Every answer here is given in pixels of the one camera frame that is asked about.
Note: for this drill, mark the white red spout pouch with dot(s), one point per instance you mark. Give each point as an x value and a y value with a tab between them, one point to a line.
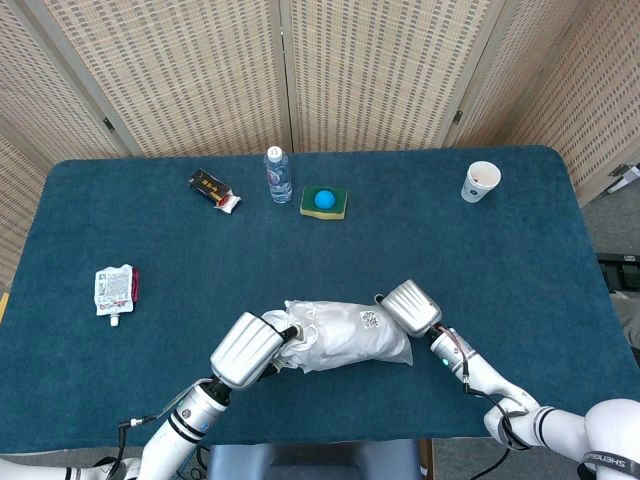
114	290

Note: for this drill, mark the grey beige fabric bundle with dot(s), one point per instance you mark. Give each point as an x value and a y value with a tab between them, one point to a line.
629	315

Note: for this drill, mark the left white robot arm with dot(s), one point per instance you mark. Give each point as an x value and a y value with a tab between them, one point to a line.
180	430

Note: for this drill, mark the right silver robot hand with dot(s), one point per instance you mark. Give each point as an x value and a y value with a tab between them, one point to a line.
412	307

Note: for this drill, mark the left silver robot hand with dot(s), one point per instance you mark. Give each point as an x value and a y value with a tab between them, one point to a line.
245	350

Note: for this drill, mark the woven folding screen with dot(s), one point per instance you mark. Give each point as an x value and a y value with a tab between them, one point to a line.
200	75

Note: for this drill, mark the black equipment bar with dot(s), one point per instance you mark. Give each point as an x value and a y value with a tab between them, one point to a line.
620	270

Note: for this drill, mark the translucent white plastic bag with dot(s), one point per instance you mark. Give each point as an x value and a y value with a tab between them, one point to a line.
360	340

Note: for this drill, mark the white garment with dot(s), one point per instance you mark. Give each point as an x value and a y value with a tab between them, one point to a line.
295	350

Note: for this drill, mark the blue felt tablecloth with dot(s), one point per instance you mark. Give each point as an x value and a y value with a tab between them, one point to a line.
200	270

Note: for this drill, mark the blue ball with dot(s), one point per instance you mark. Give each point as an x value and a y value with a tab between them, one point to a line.
325	199

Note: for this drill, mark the green yellow sponge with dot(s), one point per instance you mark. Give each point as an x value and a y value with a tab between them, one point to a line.
339	202

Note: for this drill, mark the black snack packet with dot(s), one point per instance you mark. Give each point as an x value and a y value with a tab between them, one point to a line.
206	184

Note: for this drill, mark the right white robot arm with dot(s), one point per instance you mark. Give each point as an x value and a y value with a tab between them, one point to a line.
560	425

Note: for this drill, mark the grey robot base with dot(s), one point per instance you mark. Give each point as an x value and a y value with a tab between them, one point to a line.
310	460

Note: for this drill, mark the silver metal bracket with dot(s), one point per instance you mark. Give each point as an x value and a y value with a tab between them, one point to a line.
625	176

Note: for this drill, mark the white floral paper cup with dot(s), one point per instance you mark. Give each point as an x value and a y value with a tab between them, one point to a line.
475	192

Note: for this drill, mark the clear plastic water bottle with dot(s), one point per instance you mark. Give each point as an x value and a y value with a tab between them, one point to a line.
280	180

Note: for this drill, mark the black screen hinge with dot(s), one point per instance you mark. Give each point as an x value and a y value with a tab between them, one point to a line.
457	117
109	125

